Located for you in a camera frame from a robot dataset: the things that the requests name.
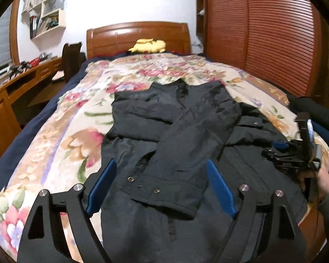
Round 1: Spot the black jacket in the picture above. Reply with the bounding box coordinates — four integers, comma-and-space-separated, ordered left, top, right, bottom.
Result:
101, 80, 307, 262

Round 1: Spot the black clothing pile on bedside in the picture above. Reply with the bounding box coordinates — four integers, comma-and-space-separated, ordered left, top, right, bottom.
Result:
286, 94, 329, 147

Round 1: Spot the person's right hand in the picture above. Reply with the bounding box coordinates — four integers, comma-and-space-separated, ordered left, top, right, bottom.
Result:
298, 163, 329, 201

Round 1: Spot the floral bed blanket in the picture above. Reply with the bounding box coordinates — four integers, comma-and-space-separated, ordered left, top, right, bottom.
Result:
0, 53, 297, 260

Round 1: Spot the navy blue bed sheet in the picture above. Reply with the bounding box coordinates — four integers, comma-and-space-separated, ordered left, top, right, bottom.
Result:
0, 56, 111, 206

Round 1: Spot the long wooden desk cabinet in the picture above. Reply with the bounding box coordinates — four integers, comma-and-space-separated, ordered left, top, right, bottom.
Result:
0, 57, 62, 158

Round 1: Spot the dark wooden chair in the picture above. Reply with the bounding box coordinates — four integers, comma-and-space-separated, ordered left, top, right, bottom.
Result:
52, 42, 86, 84

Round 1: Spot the red-brown louvered wardrobe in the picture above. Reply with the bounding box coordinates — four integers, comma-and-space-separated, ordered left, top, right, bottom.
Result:
204, 0, 325, 96

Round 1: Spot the red plastic basket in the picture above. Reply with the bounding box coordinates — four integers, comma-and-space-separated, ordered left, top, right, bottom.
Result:
29, 58, 40, 67

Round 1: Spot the black tripod on desk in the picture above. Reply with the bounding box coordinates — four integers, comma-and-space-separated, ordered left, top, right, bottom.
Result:
8, 61, 31, 78

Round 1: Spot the yellow Pikachu plush toy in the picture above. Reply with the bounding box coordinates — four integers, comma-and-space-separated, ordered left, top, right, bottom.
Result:
128, 39, 166, 53

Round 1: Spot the wooden bed headboard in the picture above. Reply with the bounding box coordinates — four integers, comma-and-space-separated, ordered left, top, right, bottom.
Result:
86, 21, 191, 59

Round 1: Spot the grey window blind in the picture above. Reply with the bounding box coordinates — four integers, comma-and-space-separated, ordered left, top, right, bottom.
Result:
0, 5, 12, 69

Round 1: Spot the white wall shelf with books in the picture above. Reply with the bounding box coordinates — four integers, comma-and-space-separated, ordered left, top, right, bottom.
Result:
22, 0, 66, 40

